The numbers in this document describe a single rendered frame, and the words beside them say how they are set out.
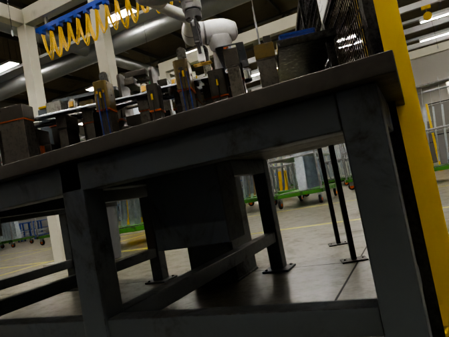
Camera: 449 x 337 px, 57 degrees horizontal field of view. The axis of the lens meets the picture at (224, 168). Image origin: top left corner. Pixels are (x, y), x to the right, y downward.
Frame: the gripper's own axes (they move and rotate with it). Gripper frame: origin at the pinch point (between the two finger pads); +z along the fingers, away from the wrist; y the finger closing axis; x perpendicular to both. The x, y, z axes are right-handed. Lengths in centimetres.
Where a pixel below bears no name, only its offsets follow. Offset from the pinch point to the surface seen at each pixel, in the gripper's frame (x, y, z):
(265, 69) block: 26.3, 16.6, 17.9
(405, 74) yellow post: 65, 53, 39
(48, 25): -236, -325, -203
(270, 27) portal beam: 64, -586, -226
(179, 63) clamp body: -5.7, 25.0, 9.9
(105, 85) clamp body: -38.1, 21.7, 10.7
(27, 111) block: -76, 17, 12
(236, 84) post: 15, 40, 27
